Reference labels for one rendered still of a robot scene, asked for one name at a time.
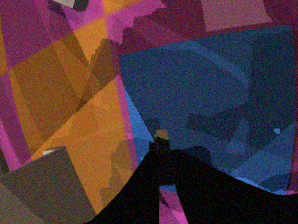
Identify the grey panel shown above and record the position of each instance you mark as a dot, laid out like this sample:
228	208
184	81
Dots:
46	191

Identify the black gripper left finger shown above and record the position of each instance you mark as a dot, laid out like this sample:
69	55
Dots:
137	202

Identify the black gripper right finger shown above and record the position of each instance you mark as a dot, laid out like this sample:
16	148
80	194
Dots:
209	196

